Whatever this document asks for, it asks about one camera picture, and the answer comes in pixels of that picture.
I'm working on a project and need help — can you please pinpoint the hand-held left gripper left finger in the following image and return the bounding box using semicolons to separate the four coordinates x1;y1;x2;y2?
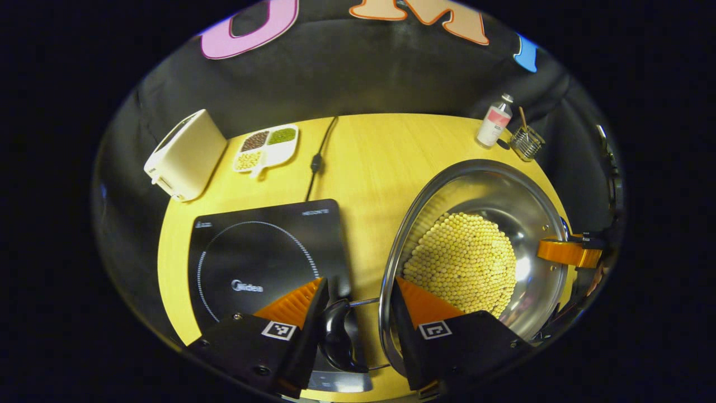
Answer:
187;277;331;399

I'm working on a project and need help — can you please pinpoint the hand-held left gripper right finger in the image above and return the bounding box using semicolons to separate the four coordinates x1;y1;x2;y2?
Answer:
390;277;535;399

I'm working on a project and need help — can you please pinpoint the steel pot with black handle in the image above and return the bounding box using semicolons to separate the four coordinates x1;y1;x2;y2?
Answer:
321;159;572;378

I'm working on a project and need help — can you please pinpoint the white toaster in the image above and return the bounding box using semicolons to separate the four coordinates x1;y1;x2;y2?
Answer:
144;109;228;202

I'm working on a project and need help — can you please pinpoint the black induction cooktop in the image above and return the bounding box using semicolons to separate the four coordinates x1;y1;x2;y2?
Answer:
187;199;374;393

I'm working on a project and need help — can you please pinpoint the clear bottle with pink label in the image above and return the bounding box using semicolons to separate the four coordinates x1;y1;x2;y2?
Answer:
476;93;514;148

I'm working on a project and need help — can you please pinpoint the white divided dish of beans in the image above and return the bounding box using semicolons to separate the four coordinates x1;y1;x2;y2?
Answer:
232;124;299;179

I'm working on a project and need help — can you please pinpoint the black power cable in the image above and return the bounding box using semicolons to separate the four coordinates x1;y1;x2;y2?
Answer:
305;116;340;202

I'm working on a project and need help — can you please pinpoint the small glass cup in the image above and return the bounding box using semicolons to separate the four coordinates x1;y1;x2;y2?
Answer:
509;124;546;162

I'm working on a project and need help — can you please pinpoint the black backdrop cloth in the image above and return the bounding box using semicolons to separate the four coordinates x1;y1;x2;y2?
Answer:
92;0;624;348

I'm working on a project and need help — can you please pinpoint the pile of yellow soybeans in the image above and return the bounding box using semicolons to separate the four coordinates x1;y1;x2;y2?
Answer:
403;212;517;318

